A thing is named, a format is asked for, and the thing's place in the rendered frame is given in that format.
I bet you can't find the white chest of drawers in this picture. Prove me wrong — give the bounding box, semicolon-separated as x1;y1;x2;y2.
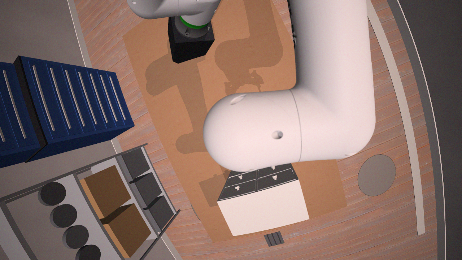
217;163;309;236

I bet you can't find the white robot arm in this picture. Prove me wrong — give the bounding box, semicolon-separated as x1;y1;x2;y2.
127;0;376;172

